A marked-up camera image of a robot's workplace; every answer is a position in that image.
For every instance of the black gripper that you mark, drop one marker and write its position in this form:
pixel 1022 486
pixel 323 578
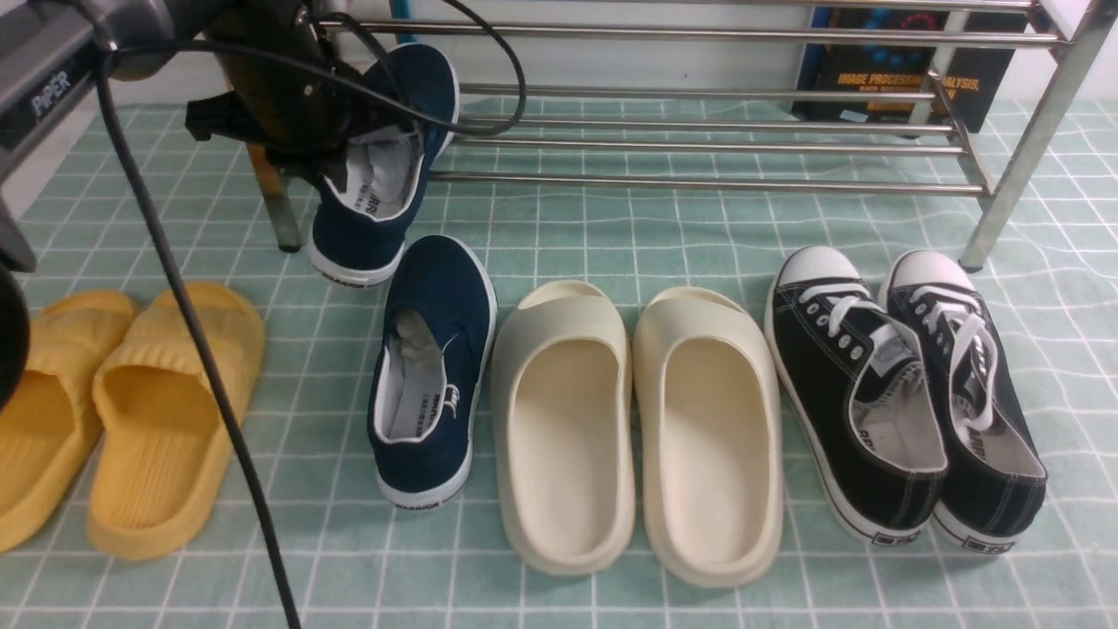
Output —
pixel 304 124

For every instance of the navy slip-on shoe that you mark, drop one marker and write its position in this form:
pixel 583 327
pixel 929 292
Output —
pixel 358 234
pixel 438 329

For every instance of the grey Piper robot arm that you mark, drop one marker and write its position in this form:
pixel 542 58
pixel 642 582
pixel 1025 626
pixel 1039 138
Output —
pixel 55 52

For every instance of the metal shoe rack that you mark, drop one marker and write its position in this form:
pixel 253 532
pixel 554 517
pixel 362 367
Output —
pixel 933 129

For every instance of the yellow slide sandal right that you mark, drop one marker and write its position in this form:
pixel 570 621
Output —
pixel 165 449

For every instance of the yellow slide sandal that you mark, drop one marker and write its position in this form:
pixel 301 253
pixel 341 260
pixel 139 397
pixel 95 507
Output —
pixel 165 449
pixel 50 425

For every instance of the cream slide sandal left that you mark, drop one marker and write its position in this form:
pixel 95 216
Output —
pixel 560 391

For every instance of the cream slide sandal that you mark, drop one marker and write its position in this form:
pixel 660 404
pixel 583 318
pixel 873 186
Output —
pixel 709 410
pixel 560 391

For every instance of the yellow slide sandal left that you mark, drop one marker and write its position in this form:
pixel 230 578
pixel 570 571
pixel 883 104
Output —
pixel 50 425

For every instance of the green checkered cloth mat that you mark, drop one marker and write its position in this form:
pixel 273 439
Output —
pixel 304 537

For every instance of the cream slide sandal right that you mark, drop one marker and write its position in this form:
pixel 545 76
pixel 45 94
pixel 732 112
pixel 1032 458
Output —
pixel 709 410

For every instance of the black canvas sneaker left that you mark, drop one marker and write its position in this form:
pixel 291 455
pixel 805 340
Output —
pixel 857 381

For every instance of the black canvas sneaker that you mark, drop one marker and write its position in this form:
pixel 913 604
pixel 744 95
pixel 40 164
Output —
pixel 996 481
pixel 857 381

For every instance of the dark image processing book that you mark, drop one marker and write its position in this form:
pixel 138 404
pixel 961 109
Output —
pixel 972 77

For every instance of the black canvas sneaker right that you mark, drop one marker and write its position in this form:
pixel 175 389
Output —
pixel 996 481

